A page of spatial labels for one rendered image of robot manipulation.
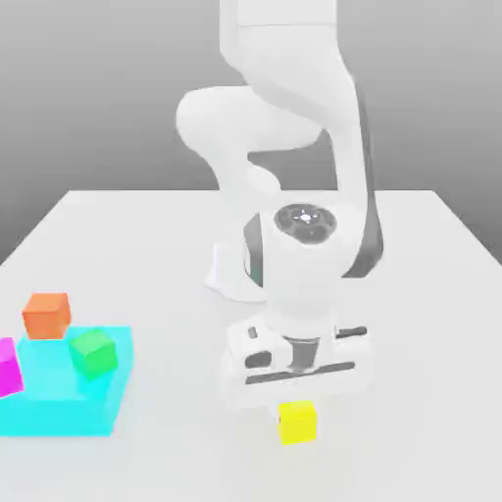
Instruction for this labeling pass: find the small green cube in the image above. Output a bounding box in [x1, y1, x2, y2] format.
[68, 327, 120, 382]

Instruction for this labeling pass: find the large cyan box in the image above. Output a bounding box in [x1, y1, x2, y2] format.
[0, 325, 137, 438]

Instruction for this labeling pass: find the small yellow cube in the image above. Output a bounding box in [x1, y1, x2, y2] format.
[276, 400, 318, 447]

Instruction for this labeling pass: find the small orange cube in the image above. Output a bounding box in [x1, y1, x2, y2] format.
[22, 291, 73, 341]

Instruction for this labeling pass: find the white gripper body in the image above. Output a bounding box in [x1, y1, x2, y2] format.
[222, 339, 374, 412]

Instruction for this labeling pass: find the small magenta cube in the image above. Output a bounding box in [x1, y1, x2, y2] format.
[0, 336, 25, 399]

